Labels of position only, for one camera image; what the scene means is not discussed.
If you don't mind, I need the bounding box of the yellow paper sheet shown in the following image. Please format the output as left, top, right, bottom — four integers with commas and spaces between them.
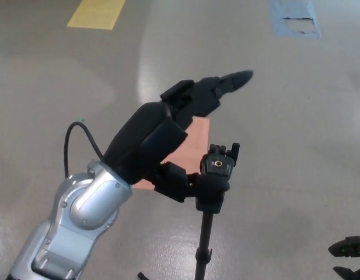
66, 0, 127, 30

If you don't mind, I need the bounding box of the orange paper sheet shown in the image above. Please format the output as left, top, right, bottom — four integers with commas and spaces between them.
130, 115, 211, 192

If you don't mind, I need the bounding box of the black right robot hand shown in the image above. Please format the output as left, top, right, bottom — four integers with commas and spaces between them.
327, 235, 360, 280

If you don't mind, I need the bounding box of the black phone stand tripod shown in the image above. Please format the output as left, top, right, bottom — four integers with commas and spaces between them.
137, 142, 242, 280

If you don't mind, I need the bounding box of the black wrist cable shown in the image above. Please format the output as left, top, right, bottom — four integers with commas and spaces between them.
63, 121, 106, 179

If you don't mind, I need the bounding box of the torn blue paper sheet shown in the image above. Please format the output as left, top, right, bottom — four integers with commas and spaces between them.
270, 0, 322, 39

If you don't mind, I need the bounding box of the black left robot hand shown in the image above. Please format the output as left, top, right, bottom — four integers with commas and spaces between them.
103, 69, 255, 204

